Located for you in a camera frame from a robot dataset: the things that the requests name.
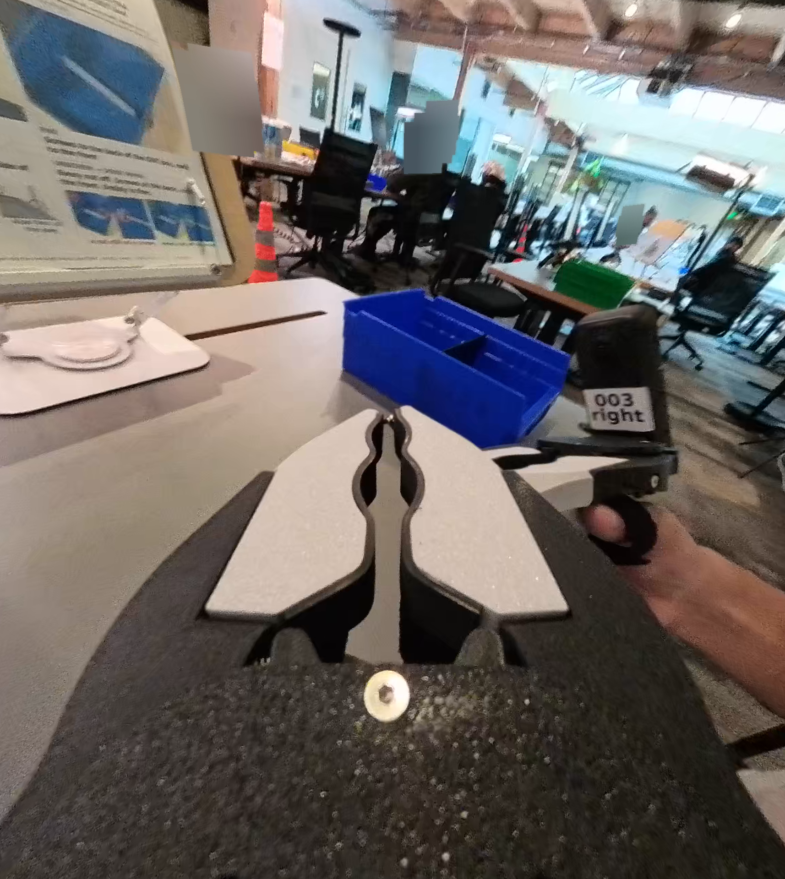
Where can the yellow tray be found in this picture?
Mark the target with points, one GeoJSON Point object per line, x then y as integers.
{"type": "Point", "coordinates": [300, 151]}

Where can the instruction sheet on white stand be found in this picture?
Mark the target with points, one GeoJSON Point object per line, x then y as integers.
{"type": "Point", "coordinates": [224, 220]}

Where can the green plastic bin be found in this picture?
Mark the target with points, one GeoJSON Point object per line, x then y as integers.
{"type": "Point", "coordinates": [592, 285]}

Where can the studio light panel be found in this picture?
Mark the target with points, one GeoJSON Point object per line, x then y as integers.
{"type": "Point", "coordinates": [722, 172]}

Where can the black floor lamp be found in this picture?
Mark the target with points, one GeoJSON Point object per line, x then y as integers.
{"type": "Point", "coordinates": [339, 75]}

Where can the black office chair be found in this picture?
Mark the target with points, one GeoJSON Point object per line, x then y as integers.
{"type": "Point", "coordinates": [475, 226]}
{"type": "Point", "coordinates": [337, 178]}

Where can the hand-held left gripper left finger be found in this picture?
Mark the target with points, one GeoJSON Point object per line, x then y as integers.
{"type": "Point", "coordinates": [296, 535]}

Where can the person's right forearm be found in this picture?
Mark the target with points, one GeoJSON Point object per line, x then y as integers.
{"type": "Point", "coordinates": [756, 632]}

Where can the orange traffic cone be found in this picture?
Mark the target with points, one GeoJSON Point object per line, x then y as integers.
{"type": "Point", "coordinates": [265, 247]}

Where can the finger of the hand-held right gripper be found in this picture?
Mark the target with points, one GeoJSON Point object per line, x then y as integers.
{"type": "Point", "coordinates": [571, 484]}

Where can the printed instruction sign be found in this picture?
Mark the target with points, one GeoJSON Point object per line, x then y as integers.
{"type": "Point", "coordinates": [90, 172]}

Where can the person's right hand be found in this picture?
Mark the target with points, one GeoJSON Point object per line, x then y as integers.
{"type": "Point", "coordinates": [671, 563]}

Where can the wooden table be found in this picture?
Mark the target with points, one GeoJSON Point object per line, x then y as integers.
{"type": "Point", "coordinates": [537, 288]}

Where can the ceiling-mounted device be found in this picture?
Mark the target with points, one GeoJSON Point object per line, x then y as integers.
{"type": "Point", "coordinates": [671, 75]}

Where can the blue plastic parts bin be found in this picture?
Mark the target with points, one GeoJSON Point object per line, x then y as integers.
{"type": "Point", "coordinates": [420, 371]}

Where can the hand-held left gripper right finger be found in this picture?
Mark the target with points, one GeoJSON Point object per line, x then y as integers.
{"type": "Point", "coordinates": [475, 535]}

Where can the dark wooden desk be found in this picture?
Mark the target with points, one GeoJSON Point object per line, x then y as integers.
{"type": "Point", "coordinates": [282, 163]}

